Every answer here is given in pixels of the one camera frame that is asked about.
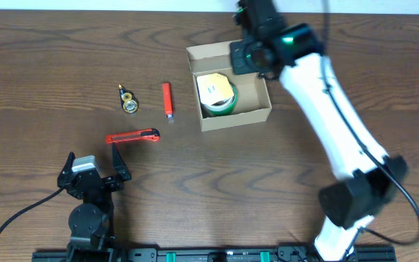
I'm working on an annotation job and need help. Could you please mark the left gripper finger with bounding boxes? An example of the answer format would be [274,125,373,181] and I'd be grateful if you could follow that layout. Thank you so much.
[60,151,76,177]
[112,143,132,181]

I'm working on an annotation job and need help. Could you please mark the red utility knife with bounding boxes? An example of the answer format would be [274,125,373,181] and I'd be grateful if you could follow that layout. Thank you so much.
[105,128,161,144]

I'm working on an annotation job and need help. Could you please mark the cardboard box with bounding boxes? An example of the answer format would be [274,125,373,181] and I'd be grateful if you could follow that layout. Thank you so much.
[186,41,272,132]

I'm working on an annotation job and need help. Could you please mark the black yellow correction tape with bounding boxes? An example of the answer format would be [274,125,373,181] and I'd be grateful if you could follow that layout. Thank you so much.
[119,84,139,114]

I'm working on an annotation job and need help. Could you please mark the yellow sticky note pad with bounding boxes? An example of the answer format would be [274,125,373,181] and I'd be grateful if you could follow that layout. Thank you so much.
[196,73,234,105]

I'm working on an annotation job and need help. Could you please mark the green tape roll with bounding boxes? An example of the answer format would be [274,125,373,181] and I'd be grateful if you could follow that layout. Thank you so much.
[201,84,238,117]

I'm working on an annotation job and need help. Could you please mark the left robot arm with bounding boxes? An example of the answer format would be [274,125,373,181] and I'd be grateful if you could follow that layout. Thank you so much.
[57,143,132,262]

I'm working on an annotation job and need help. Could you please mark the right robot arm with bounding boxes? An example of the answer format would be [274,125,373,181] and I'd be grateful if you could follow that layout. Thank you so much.
[230,0,408,261]

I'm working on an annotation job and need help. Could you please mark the left black cable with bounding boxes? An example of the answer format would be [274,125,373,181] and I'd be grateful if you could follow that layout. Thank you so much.
[0,187,66,262]

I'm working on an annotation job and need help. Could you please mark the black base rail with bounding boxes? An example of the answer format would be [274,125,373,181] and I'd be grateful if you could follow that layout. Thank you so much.
[31,245,397,262]

